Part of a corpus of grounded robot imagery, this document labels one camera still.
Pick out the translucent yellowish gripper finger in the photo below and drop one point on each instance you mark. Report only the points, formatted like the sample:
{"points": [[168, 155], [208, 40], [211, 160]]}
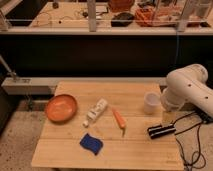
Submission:
{"points": [[167, 118]]}

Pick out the orange ceramic bowl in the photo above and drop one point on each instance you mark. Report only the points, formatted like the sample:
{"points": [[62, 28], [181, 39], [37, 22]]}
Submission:
{"points": [[61, 108]]}

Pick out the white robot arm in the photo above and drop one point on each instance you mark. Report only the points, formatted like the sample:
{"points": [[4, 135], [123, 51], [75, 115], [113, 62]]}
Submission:
{"points": [[188, 84]]}

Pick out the black bowl on shelf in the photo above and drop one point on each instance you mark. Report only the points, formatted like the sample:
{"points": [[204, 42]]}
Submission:
{"points": [[122, 20]]}

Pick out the black and white block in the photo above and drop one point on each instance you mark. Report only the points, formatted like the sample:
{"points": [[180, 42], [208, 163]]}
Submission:
{"points": [[159, 130]]}

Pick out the white plastic cup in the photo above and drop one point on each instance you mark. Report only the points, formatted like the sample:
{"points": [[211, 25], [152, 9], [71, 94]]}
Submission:
{"points": [[151, 102]]}

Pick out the orange toy carrot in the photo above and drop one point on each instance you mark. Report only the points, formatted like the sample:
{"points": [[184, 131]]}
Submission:
{"points": [[120, 121]]}

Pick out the white tube with cap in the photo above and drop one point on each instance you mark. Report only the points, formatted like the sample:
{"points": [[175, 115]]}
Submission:
{"points": [[95, 112]]}

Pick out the blue sponge cloth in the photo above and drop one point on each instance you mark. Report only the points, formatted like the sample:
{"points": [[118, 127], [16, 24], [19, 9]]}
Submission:
{"points": [[91, 143]]}

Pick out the orange crate on shelf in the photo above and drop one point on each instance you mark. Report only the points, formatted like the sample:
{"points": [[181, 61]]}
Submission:
{"points": [[157, 17]]}

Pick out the grey metal clamp stand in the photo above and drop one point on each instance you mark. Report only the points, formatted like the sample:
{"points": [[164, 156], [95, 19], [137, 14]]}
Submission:
{"points": [[15, 77]]}

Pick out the white metal rail beam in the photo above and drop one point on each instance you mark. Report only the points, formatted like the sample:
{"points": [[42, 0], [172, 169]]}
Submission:
{"points": [[47, 85]]}

